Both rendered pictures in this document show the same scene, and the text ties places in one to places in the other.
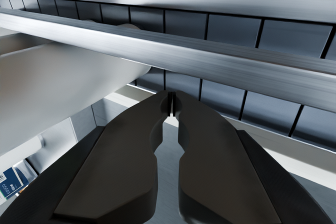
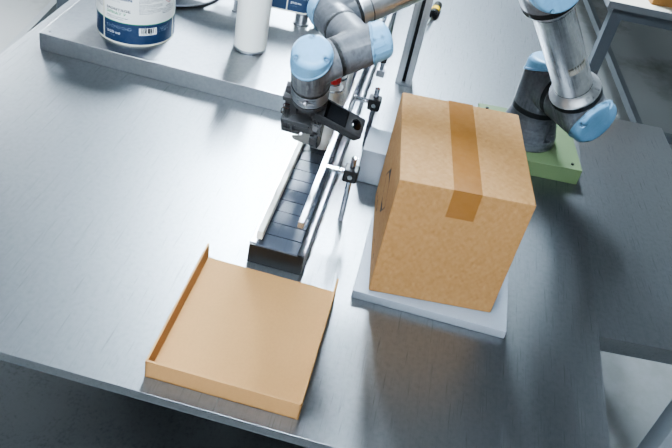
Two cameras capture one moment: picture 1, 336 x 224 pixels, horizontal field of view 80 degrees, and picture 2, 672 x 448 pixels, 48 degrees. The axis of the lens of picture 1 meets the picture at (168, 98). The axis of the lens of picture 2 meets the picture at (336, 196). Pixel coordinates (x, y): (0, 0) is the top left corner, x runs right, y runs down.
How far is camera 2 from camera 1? 1.56 m
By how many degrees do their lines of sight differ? 34
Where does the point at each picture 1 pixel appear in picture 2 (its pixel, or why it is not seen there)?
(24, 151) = (245, 38)
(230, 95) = (301, 166)
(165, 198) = (188, 129)
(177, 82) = (305, 154)
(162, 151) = (241, 141)
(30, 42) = not seen: hidden behind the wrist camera
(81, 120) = (267, 99)
